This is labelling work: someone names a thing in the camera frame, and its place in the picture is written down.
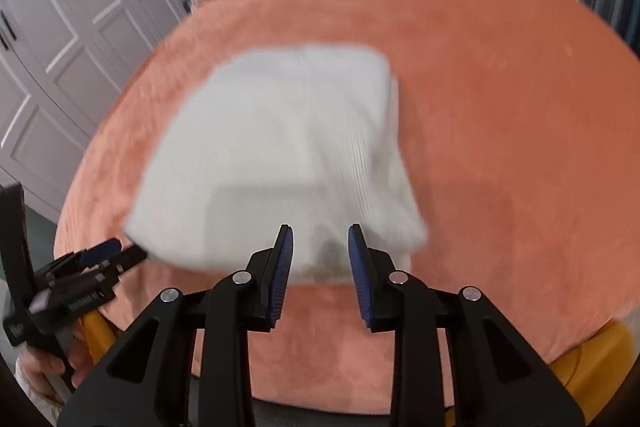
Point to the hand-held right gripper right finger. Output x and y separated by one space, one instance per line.
359 277

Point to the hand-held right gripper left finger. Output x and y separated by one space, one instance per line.
280 277

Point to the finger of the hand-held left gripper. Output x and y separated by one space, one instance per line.
102 251
127 258

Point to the cream knit sweater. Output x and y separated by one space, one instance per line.
280 147

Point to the person's left hand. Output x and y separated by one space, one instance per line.
80 364

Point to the orange plush blanket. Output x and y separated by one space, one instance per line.
500 157

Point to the white panelled wardrobe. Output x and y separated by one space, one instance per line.
75 32

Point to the yellow bed frame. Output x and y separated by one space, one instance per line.
600 357

